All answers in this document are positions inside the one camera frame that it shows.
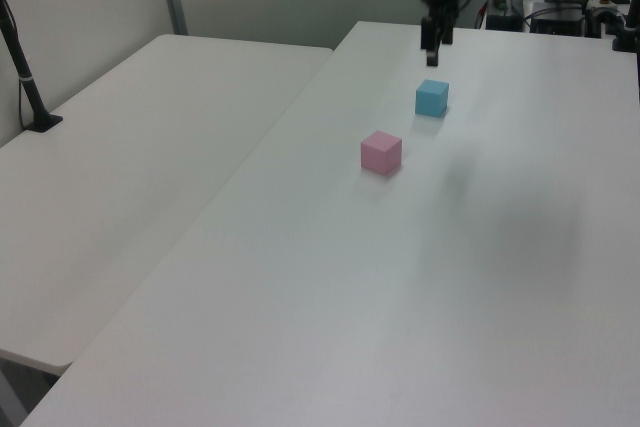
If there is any blue cube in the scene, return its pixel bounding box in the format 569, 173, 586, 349
415, 78, 451, 119

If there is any pink cube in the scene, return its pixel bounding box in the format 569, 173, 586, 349
360, 129, 404, 177

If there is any small black box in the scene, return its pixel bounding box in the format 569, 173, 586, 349
486, 11, 524, 32

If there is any black electronics box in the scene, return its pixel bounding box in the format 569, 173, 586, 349
529, 0, 587, 37

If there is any black clamp mount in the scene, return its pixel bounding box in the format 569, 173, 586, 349
610, 0, 640, 54

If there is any black camera stand pole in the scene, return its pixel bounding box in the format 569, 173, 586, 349
0, 0, 64, 135

